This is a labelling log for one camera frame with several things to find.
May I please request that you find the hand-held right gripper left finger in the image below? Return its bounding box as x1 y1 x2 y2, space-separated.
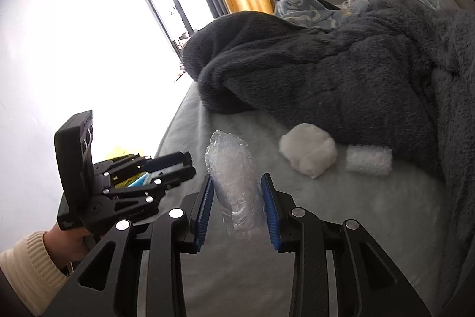
42 174 215 317

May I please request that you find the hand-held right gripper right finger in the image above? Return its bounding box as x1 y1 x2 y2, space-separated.
261 173 433 317

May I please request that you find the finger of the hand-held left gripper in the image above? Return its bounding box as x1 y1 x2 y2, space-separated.
101 165 197 205
94 152 194 179

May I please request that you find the clear bubble wrap roll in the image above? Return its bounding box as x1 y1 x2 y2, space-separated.
205 130 266 240

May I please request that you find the person's left forearm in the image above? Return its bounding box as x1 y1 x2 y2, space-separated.
0 231 71 317

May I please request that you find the person's left hand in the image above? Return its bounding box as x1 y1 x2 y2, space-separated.
42 221 96 269

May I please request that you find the blue packet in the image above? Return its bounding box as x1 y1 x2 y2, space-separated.
133 171 164 187

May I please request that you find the yellow plastic bag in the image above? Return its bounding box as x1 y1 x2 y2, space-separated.
106 145 138 188

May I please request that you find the bed with grey cover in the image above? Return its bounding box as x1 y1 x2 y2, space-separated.
154 79 475 317

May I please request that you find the small bubble wrap piece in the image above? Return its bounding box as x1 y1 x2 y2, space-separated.
345 146 393 177

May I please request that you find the dark grey fleece blanket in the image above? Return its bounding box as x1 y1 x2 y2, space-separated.
182 0 475 266

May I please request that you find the light blue patterned blanket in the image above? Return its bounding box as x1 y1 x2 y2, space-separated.
275 0 463 31

